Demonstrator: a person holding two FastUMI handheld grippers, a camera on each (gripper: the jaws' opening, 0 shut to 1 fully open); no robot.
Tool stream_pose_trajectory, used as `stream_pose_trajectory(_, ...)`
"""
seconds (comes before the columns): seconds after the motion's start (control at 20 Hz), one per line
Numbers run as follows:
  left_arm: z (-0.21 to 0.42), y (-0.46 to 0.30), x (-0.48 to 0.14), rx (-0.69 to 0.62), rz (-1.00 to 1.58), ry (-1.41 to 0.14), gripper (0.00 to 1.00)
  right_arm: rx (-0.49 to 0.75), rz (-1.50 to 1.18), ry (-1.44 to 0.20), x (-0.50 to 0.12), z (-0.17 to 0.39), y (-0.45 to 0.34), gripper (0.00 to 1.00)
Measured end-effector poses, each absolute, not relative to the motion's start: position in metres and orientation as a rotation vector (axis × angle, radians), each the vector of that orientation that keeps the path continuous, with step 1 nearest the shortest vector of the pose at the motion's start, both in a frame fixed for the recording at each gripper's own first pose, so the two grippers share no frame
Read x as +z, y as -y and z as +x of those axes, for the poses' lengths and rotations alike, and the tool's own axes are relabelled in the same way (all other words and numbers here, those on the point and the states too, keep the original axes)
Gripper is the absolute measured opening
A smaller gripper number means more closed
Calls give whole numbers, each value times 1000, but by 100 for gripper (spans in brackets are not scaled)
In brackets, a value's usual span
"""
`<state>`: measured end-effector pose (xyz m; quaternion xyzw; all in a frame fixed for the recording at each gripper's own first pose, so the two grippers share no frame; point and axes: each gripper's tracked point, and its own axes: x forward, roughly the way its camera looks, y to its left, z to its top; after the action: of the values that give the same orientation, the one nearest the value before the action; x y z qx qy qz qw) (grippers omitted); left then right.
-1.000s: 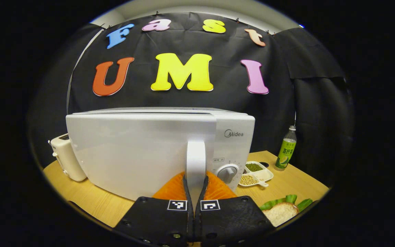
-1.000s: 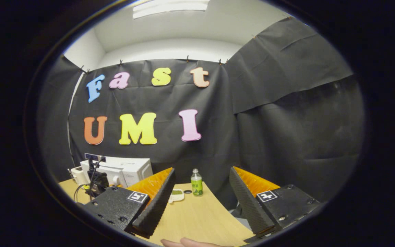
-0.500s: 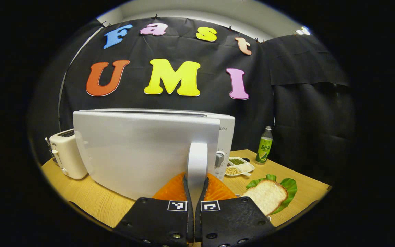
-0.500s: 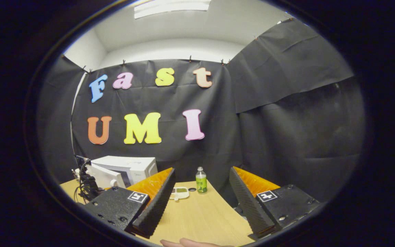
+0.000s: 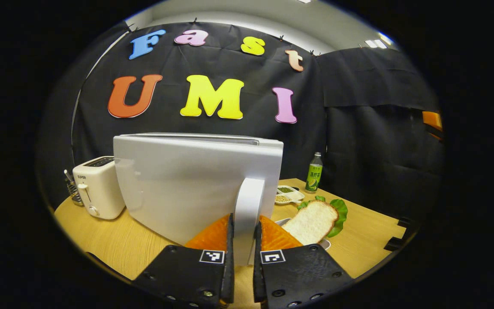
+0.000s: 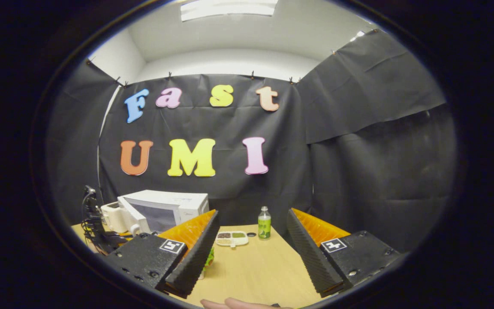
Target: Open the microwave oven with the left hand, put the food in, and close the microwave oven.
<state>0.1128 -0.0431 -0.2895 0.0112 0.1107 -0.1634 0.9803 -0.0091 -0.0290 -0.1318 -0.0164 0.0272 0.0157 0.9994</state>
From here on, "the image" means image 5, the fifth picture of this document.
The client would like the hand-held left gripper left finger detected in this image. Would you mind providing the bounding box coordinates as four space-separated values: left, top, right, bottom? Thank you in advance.
132 213 235 309

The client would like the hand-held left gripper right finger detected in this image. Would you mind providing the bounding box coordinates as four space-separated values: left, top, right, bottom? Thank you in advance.
253 215 354 309

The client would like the bread slice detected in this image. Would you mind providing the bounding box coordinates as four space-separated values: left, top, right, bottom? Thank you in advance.
281 200 339 246

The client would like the white microwave oven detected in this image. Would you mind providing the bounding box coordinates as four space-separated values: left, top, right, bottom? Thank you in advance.
113 132 284 267

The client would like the green lettuce leaf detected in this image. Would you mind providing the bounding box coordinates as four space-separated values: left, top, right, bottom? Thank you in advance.
297 196 349 239

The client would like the black backdrop cloth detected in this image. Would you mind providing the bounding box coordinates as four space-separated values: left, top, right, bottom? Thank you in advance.
37 21 443 219

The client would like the white divided seed dish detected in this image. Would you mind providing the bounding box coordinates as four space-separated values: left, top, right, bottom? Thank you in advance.
274 185 305 205

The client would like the small ceiling light panel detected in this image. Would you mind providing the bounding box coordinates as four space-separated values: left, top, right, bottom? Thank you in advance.
365 32 395 48

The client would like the green drink bottle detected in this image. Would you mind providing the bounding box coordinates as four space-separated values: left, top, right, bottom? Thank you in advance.
305 152 323 194

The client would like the white toaster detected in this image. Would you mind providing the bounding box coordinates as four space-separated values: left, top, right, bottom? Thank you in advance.
72 156 127 220

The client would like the wire mesh utensil holder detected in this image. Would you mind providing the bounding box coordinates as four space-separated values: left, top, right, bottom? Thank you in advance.
63 169 84 206

